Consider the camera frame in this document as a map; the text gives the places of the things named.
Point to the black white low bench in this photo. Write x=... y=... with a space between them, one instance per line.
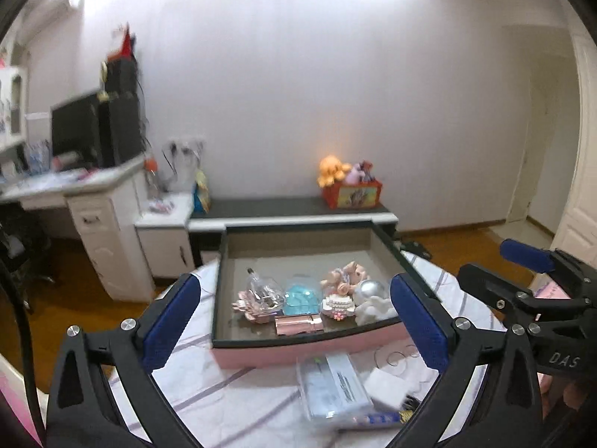
x=205 y=230

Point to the white air conditioner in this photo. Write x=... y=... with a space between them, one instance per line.
x=49 y=10

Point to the black speaker box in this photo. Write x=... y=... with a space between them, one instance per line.
x=121 y=76

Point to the black floor scale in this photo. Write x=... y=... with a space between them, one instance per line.
x=415 y=248

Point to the pink black storage tray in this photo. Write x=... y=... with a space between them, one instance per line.
x=282 y=252

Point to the white desk with drawers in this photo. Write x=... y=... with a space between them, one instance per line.
x=104 y=206

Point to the pink white block toy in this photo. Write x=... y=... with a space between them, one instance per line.
x=338 y=307

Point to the red toy storage box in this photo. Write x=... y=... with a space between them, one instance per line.
x=353 y=196

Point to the white small side cabinet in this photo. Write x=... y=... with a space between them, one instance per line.
x=163 y=234

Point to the white small box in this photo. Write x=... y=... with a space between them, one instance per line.
x=386 y=391

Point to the blue yellow snack bag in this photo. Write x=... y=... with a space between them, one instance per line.
x=201 y=197

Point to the purple plush toy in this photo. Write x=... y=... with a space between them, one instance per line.
x=360 y=173

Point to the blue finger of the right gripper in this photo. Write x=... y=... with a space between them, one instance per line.
x=488 y=287
x=529 y=257

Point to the clear glass perfume bottle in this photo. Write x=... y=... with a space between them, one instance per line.
x=263 y=287

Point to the black computer tower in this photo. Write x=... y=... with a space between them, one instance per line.
x=119 y=130

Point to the clear teal round container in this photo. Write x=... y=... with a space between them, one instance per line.
x=301 y=296

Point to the black office chair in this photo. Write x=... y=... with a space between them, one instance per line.
x=25 y=251

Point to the white astronaut figurine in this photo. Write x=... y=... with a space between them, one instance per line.
x=372 y=303

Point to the striped white tablecloth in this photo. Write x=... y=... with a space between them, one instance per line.
x=262 y=407

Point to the black eiffel tower model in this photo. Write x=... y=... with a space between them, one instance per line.
x=409 y=405

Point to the clear plastic box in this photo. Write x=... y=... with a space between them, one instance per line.
x=331 y=389

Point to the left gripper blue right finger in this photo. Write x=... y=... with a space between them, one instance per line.
x=425 y=319

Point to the red paper bag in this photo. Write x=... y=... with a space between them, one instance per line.
x=122 y=44

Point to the blue white small packet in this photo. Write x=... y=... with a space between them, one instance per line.
x=373 y=421

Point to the black computer monitor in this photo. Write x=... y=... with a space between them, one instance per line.
x=73 y=125

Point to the orange octopus plush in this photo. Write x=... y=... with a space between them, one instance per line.
x=332 y=170

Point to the white wall cabinet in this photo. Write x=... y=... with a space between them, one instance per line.
x=13 y=106

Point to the wall power socket strip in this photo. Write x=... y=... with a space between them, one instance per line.
x=195 y=143

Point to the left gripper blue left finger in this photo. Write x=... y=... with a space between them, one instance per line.
x=164 y=321

